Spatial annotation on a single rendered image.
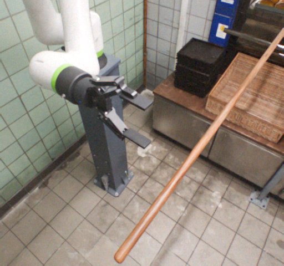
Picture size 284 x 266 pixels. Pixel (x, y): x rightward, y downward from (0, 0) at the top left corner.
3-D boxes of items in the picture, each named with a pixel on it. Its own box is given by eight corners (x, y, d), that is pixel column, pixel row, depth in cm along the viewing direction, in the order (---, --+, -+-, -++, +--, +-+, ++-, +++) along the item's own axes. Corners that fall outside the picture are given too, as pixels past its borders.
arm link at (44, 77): (19, 82, 70) (21, 45, 65) (55, 78, 80) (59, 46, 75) (50, 102, 64) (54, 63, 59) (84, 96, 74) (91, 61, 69)
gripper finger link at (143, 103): (127, 90, 54) (127, 87, 53) (153, 103, 51) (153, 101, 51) (118, 97, 52) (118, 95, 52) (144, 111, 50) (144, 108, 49)
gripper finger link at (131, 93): (120, 86, 54) (118, 76, 52) (137, 96, 52) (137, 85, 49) (115, 90, 53) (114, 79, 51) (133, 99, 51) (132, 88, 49)
